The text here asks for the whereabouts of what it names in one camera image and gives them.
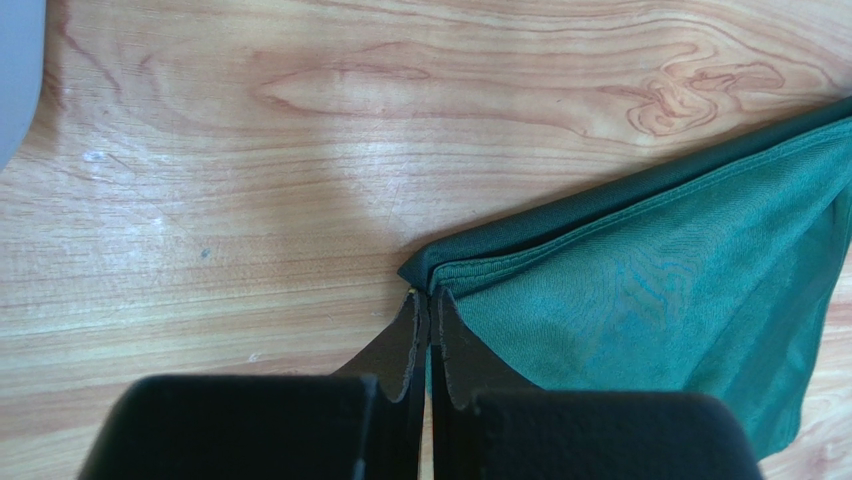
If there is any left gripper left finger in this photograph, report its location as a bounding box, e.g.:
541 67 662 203
80 291 428 479

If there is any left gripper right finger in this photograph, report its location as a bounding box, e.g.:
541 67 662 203
429 289 761 479

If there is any dark green cloth napkin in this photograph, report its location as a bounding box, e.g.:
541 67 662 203
399 99 851 458

